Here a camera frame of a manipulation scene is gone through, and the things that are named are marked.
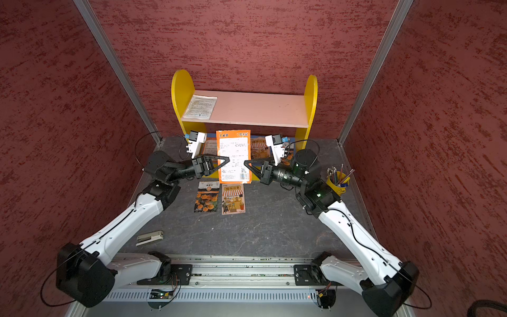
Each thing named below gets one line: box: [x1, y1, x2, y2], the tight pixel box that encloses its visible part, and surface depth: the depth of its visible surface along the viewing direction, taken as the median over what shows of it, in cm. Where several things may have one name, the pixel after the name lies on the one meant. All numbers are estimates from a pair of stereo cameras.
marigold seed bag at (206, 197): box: [194, 180, 220, 213], surface depth 97 cm
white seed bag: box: [182, 94, 218, 121], surface depth 77 cm
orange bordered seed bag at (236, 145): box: [215, 129, 253, 185], surface depth 61 cm
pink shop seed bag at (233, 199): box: [221, 183, 246, 216], surface depth 97 cm
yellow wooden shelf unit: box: [171, 69, 319, 150], surface depth 78 cm
